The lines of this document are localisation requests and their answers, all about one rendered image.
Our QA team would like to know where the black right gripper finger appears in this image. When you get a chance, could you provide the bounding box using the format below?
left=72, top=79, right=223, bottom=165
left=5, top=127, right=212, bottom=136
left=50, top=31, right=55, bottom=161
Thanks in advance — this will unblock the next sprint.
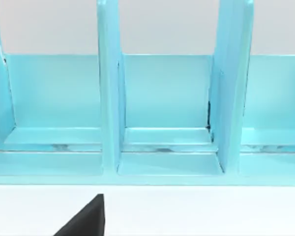
left=53, top=193, right=106, bottom=236

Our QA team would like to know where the light blue rack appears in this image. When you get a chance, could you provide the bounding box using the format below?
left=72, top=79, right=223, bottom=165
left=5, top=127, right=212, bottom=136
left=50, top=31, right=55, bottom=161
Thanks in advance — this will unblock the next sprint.
left=0, top=0, right=295, bottom=186

